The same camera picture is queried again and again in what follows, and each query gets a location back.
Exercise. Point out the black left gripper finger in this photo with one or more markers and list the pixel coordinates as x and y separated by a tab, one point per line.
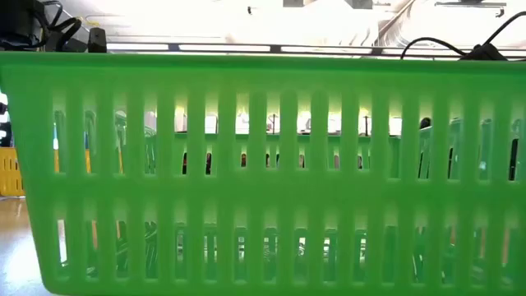
98	41

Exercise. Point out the green slotted plastic basket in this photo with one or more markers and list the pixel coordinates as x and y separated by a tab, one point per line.
263	74

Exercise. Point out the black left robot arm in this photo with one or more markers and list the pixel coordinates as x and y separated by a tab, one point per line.
16	20

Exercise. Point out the yellow slotted plastic basket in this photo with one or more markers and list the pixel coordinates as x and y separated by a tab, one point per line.
10	172

